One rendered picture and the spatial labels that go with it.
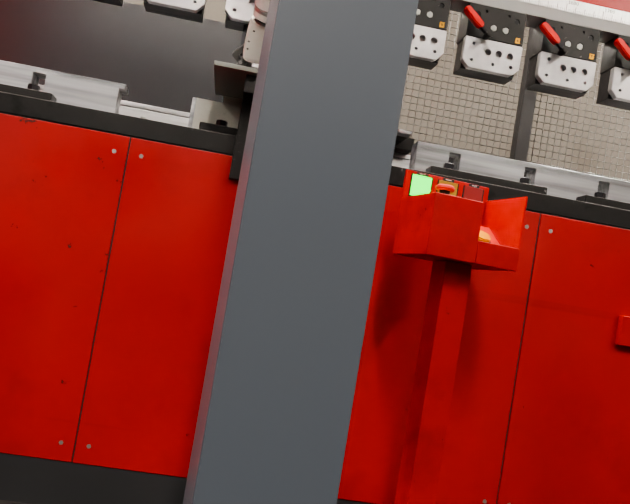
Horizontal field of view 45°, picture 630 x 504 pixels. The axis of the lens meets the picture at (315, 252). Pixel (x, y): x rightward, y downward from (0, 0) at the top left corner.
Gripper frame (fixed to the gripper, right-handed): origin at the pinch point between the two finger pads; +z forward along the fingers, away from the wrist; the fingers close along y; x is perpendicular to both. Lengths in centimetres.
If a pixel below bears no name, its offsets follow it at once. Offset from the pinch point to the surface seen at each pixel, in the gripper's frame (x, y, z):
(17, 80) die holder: 2, 56, 11
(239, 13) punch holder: -13.7, 7.7, -10.0
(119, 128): 16.9, 29.0, 9.5
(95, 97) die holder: 2.4, 37.7, 11.1
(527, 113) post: -80, -96, 31
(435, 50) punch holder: -14.5, -41.6, -10.6
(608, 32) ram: -24, -86, -21
